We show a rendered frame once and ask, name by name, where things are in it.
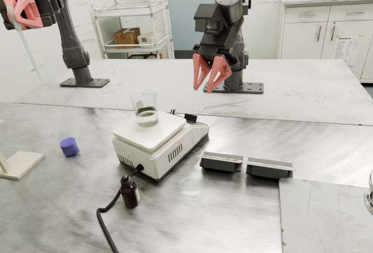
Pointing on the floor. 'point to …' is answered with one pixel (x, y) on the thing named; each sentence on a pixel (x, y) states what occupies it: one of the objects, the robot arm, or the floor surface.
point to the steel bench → (161, 216)
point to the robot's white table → (167, 99)
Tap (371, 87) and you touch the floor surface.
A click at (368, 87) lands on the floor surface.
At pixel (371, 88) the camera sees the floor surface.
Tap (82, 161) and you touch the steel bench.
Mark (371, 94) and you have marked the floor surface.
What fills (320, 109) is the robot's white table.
